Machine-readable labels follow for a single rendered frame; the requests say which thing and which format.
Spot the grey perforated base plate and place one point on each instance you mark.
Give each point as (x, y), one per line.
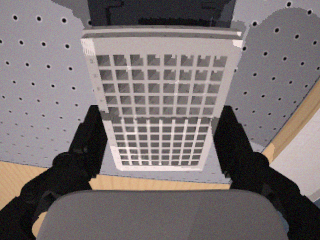
(46, 89)

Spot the white well plate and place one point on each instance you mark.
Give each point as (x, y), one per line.
(160, 137)

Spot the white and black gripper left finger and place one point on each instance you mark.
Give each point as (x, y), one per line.
(65, 176)

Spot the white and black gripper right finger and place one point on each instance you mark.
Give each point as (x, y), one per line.
(250, 171)

